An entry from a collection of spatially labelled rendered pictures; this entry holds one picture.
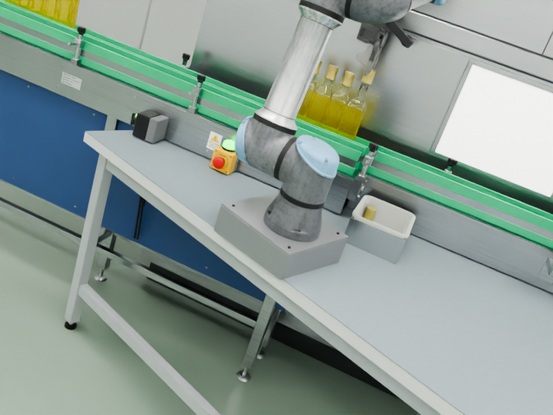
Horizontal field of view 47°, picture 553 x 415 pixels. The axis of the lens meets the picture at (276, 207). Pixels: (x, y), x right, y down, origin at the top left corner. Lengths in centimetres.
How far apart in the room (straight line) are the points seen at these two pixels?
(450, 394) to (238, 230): 63
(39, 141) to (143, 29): 353
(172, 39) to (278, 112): 428
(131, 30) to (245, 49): 369
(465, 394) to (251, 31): 146
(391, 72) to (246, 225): 86
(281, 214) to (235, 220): 12
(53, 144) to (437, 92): 138
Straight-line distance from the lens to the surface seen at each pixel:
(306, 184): 152
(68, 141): 242
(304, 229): 157
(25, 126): 253
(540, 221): 210
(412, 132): 221
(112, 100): 227
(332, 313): 149
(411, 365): 144
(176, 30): 577
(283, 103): 156
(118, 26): 605
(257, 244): 156
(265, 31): 232
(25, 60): 245
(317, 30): 155
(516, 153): 221
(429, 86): 218
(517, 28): 219
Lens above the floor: 148
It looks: 22 degrees down
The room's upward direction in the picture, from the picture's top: 19 degrees clockwise
